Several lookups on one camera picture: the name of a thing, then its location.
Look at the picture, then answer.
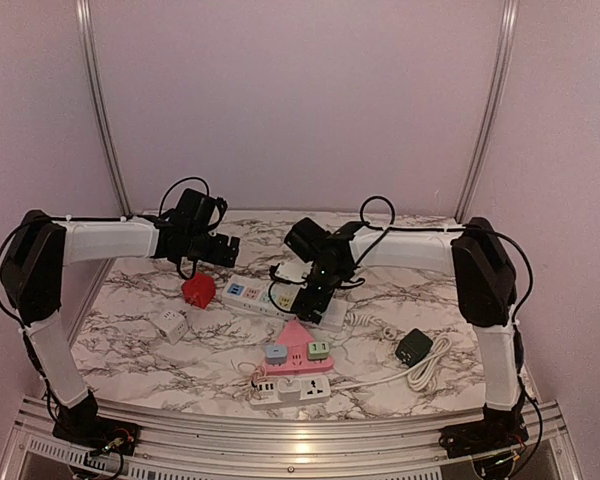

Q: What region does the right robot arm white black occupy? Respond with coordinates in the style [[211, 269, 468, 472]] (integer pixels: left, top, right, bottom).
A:
[[284, 217, 525, 448]]

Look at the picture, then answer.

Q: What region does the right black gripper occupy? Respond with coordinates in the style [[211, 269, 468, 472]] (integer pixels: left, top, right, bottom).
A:
[[291, 260, 345, 323]]

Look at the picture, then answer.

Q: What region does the light blue charger plug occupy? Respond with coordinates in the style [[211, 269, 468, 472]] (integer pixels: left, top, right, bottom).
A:
[[264, 344, 289, 365]]

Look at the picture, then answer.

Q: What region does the red cube socket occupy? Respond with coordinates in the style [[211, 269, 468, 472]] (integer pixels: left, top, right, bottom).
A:
[[181, 272, 216, 309]]

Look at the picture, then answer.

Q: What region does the pink triangular power socket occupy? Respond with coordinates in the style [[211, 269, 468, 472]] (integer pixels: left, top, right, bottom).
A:
[[261, 320, 335, 376]]

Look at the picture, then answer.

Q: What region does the right aluminium frame post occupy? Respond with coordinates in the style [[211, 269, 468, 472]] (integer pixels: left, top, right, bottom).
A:
[[454, 0, 520, 222]]

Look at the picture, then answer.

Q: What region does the long white colourful power strip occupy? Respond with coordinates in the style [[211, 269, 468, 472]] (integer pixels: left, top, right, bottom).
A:
[[221, 273, 399, 341]]

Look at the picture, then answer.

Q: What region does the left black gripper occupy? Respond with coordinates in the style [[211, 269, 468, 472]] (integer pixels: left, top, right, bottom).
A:
[[185, 229, 239, 267]]

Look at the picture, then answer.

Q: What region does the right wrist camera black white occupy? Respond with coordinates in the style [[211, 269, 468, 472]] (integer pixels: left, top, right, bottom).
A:
[[269, 262, 310, 285]]

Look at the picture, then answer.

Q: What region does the left aluminium frame post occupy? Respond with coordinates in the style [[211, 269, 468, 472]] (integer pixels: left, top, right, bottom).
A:
[[76, 0, 132, 215]]

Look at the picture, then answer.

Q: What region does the white cube socket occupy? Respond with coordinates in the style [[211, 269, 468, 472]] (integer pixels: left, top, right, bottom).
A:
[[151, 310, 189, 345]]

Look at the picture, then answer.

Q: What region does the white power strip with USB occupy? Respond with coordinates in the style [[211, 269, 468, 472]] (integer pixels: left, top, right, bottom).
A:
[[248, 375, 331, 409]]

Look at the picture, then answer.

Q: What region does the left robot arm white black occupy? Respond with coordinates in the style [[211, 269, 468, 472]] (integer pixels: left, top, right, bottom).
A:
[[0, 189, 240, 445]]

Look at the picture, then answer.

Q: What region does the aluminium frame post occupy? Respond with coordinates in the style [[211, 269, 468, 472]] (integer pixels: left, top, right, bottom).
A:
[[76, 0, 132, 215], [454, 0, 520, 222]]

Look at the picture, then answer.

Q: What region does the dark green charger plug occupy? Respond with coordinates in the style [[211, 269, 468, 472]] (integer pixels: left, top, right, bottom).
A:
[[395, 328, 433, 367]]

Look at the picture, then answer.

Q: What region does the aluminium front rail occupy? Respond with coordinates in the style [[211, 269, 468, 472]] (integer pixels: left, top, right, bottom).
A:
[[0, 397, 584, 479]]

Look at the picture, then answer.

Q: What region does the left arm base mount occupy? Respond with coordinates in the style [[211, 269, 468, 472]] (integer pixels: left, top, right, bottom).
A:
[[53, 417, 141, 479]]

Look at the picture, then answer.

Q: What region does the green plug adapter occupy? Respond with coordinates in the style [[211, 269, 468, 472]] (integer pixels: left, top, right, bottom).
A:
[[307, 341, 330, 361]]

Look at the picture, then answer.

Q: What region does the white charger plug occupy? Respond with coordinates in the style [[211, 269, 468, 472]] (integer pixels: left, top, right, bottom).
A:
[[277, 378, 302, 395]]

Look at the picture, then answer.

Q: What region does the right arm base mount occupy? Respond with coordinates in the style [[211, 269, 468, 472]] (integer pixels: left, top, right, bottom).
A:
[[438, 421, 529, 479]]

